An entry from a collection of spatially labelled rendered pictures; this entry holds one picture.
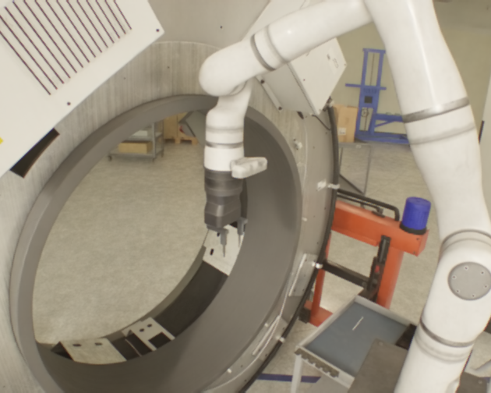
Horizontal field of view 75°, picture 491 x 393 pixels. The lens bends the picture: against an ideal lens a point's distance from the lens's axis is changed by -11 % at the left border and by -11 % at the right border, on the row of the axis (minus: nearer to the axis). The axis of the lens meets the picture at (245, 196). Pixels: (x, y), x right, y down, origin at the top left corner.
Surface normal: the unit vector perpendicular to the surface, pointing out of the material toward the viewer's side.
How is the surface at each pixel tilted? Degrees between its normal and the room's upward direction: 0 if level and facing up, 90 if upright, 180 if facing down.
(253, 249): 70
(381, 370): 0
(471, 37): 90
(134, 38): 90
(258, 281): 57
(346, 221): 90
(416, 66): 90
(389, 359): 0
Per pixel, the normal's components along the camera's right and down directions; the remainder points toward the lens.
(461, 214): -0.36, 0.58
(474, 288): -0.47, 0.36
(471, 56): -0.07, 0.36
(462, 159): 0.04, 0.56
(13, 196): 0.73, 0.27
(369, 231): -0.69, 0.23
